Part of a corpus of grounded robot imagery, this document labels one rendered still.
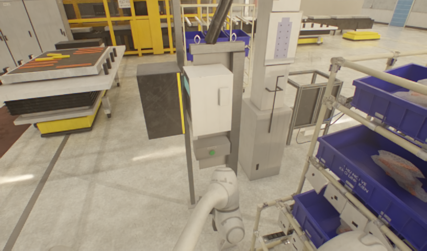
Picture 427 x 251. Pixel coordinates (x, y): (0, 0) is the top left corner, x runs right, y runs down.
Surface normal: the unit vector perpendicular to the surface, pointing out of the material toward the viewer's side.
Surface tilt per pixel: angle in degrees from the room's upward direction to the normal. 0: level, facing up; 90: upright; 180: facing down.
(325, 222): 3
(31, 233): 0
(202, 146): 0
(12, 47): 90
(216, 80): 90
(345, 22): 90
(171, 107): 90
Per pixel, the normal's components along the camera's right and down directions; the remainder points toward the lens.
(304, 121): 0.27, 0.48
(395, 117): -0.94, 0.28
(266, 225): 0.00, -0.86
